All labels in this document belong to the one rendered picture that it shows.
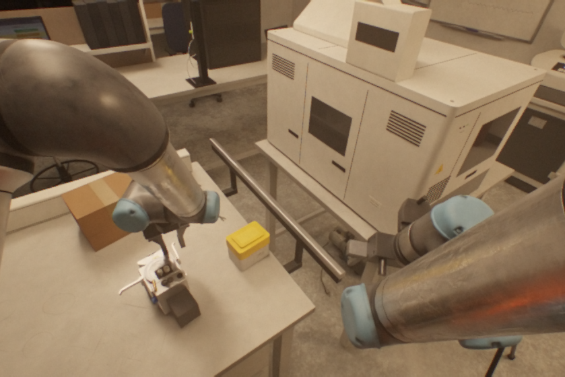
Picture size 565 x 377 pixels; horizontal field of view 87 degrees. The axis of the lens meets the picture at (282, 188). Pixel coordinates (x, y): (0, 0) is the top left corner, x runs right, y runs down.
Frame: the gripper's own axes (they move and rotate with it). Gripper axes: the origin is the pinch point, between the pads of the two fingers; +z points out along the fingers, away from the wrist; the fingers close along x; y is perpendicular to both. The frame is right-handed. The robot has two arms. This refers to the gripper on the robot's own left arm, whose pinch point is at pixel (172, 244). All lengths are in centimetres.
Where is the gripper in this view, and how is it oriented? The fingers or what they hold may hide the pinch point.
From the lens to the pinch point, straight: 99.6
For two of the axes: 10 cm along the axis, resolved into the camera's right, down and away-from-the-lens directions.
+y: -5.3, -5.6, 6.4
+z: -0.3, 7.7, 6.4
